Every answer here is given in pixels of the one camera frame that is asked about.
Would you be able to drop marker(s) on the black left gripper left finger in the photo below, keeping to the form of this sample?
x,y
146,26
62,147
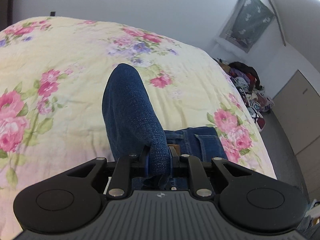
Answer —
x,y
141,163

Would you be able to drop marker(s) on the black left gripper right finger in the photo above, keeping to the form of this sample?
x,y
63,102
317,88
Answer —
x,y
179,164

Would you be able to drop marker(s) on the blue denim jeans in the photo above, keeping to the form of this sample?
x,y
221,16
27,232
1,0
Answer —
x,y
131,124

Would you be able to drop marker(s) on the white open suitcase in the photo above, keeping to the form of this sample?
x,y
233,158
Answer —
x,y
257,118

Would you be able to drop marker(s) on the pile of mixed clothes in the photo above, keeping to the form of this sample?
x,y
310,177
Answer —
x,y
248,84

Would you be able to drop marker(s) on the floral yellow bed quilt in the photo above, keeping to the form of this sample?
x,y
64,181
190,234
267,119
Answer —
x,y
53,74

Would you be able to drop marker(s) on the beige wardrobe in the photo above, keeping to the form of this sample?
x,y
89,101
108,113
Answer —
x,y
297,110

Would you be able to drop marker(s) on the green patterned window curtain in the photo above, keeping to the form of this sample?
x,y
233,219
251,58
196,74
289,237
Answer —
x,y
247,23

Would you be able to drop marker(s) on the air conditioner pipe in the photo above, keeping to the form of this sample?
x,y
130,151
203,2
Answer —
x,y
273,7

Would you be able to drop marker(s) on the dark room door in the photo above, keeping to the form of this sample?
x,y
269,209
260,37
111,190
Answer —
x,y
6,13

